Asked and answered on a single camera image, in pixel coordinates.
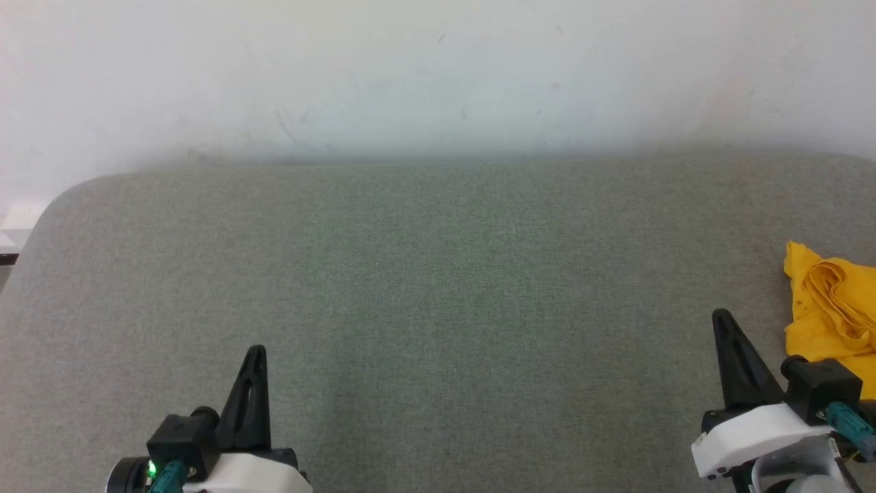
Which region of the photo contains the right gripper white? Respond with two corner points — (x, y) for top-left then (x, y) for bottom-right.
(691, 309), (840, 480)

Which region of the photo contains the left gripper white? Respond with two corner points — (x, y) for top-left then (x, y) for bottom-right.
(181, 345), (313, 493)

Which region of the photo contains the grey fabric sofa seat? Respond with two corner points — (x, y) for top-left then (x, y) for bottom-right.
(0, 154), (876, 493)

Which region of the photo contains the yellow t-shirt with tiger face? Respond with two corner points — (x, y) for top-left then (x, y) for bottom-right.
(784, 241), (876, 401)

